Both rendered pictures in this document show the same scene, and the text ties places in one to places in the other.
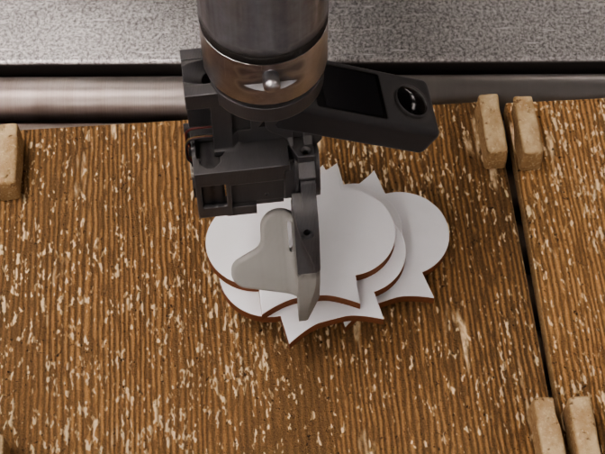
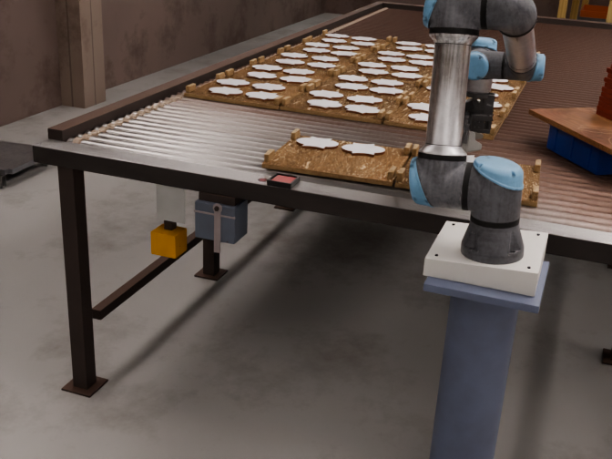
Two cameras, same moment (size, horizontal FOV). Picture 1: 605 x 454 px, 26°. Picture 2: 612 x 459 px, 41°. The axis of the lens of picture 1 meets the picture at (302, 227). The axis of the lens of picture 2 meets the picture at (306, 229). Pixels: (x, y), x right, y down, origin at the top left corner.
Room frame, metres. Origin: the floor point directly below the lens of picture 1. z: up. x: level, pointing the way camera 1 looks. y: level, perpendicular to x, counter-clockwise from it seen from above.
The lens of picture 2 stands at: (2.89, 0.36, 1.72)
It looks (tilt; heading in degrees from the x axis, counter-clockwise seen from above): 23 degrees down; 199
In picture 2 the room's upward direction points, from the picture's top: 3 degrees clockwise
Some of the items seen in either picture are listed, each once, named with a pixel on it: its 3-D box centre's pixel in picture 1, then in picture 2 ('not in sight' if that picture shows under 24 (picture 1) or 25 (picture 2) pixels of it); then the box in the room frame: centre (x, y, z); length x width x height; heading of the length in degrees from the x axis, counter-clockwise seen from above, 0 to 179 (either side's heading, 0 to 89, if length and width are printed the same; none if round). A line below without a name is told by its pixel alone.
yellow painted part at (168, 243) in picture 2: not in sight; (168, 218); (0.78, -0.85, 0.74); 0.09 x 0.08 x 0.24; 90
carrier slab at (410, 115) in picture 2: not in sight; (446, 116); (-0.18, -0.18, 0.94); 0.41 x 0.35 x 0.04; 90
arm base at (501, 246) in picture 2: not in sight; (493, 233); (1.02, 0.18, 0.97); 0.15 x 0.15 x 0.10
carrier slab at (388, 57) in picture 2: not in sight; (406, 58); (-1.24, -0.60, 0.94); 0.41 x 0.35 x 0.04; 91
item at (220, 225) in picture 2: not in sight; (220, 219); (0.78, -0.67, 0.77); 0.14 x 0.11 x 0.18; 90
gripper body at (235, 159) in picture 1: (256, 122); (477, 111); (0.49, 0.03, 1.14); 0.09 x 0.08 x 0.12; 97
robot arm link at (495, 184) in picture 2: not in sight; (494, 187); (1.02, 0.16, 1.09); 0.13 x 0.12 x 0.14; 90
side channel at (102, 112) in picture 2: not in sight; (280, 49); (-1.29, -1.32, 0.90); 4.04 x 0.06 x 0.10; 0
